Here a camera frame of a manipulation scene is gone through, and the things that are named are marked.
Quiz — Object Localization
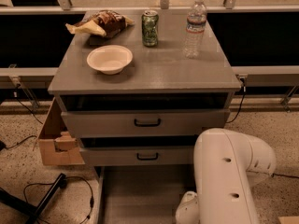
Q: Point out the white paper bowl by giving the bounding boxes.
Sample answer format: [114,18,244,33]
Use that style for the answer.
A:
[87,45,133,75]

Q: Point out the black stand leg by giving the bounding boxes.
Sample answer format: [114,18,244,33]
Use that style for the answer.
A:
[0,173,67,224]

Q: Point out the cardboard corner bottom right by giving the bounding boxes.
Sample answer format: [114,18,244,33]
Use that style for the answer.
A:
[278,216,299,224]

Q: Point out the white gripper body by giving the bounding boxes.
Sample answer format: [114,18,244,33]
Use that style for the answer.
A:
[175,191,200,224]

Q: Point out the black cable floor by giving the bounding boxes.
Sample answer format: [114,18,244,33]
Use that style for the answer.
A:
[272,172,299,181]
[22,175,95,224]

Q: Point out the cardboard box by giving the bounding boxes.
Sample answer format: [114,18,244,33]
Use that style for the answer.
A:
[38,99,84,166]

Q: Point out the brown chip bag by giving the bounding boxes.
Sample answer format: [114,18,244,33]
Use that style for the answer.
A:
[65,10,135,38]

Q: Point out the black cable far left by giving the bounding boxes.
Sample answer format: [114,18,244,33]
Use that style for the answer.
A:
[0,83,44,151]

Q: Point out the black cable right floor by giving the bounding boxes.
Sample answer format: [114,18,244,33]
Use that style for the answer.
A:
[272,172,299,181]

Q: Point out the grey top drawer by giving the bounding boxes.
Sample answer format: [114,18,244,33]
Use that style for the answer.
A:
[62,109,229,138]

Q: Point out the grey bottom drawer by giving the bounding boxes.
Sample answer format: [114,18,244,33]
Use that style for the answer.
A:
[96,164,195,224]

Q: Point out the black cable left floor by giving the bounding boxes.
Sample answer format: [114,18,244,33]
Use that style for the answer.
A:
[22,175,95,224]

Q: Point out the metal railing frame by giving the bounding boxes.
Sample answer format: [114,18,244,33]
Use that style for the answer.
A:
[1,0,299,96]

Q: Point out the black cable behind cabinet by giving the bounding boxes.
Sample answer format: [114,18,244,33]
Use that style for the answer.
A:
[225,77,247,125]

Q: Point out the grey drawer cabinet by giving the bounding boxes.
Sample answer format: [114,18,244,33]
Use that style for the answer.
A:
[48,9,243,173]

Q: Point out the clear plastic water bottle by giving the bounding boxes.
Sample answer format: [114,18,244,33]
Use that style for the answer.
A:
[183,0,207,59]

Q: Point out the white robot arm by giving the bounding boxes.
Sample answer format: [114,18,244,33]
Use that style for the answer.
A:
[176,128,277,224]

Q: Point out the grey middle drawer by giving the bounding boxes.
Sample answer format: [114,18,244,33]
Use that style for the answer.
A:
[79,146,193,166]

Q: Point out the grey drawer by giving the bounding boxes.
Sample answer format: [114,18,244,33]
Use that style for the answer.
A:
[79,146,193,166]
[96,164,195,224]
[62,109,229,138]

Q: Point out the green soda can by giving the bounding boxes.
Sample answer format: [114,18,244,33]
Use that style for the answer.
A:
[141,10,159,47]

